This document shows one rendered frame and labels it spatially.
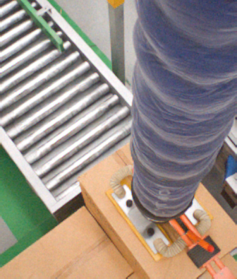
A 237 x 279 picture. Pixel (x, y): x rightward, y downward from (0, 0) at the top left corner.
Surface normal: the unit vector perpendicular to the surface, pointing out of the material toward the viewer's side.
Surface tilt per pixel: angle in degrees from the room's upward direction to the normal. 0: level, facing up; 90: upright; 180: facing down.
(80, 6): 0
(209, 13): 89
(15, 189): 0
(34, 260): 0
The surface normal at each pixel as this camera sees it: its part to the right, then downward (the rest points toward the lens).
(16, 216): -0.02, -0.41
